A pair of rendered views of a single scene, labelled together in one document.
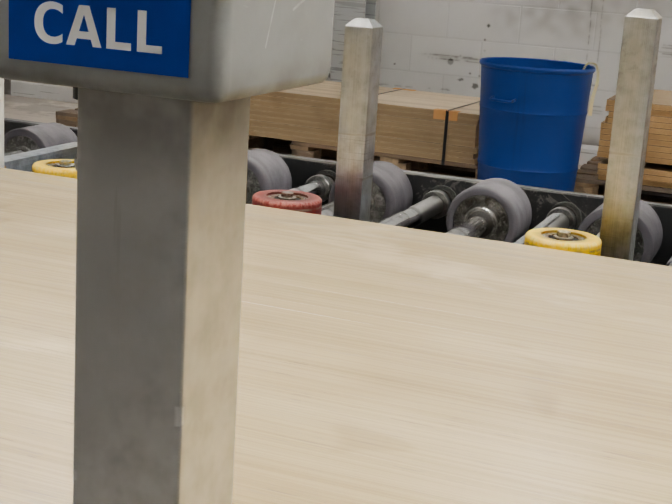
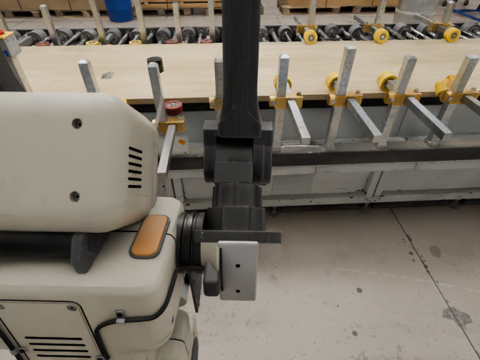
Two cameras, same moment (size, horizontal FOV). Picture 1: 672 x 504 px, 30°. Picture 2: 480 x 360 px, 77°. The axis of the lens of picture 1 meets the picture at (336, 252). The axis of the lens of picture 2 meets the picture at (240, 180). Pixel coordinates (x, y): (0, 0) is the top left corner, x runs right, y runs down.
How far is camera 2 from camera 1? 1.11 m
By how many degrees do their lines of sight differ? 34
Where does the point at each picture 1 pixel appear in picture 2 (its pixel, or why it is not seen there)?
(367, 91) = (48, 19)
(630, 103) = (96, 16)
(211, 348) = (21, 74)
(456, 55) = not seen: outside the picture
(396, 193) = (68, 34)
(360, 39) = (43, 9)
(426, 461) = (64, 81)
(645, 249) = (117, 38)
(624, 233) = (103, 39)
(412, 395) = (63, 74)
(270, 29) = (13, 50)
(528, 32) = not seen: outside the picture
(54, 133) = not seen: outside the picture
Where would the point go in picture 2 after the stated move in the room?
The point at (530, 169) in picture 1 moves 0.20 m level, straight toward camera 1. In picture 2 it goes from (119, 8) to (119, 11)
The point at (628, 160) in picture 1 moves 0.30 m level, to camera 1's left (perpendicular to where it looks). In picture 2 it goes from (99, 26) to (49, 31)
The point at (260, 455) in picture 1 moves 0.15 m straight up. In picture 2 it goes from (43, 86) to (29, 54)
